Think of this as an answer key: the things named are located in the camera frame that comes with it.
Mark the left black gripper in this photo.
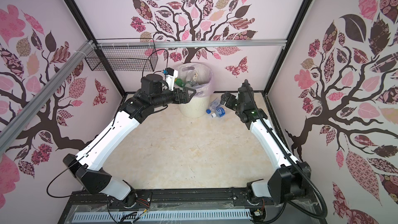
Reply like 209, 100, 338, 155
151, 86, 196, 108

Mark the clear bottle bird label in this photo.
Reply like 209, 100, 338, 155
186, 70, 199, 86

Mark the green bottle yellow cap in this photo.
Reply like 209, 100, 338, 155
174, 78, 186, 88

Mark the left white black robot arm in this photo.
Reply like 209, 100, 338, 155
63, 74, 196, 207

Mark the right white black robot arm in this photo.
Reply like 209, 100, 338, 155
221, 81, 311, 205

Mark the white ribbed waste bin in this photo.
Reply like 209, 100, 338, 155
178, 96, 210, 118

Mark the Pocari bottle near bin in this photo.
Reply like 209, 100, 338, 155
211, 107, 226, 118

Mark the pink plastic bin liner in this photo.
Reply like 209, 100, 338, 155
176, 63, 215, 97

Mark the crushed clear bottle blue cap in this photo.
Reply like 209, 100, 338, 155
206, 98, 221, 114

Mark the black wire mesh basket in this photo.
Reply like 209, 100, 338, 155
85, 37, 159, 72

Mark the aluminium horizontal back rail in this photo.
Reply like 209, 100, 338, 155
97, 39, 287, 49

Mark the white slotted cable duct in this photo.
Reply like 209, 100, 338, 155
69, 209, 251, 224

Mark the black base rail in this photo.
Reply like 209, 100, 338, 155
67, 188, 316, 208

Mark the aluminium left side rail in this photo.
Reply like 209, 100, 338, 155
1, 40, 95, 154

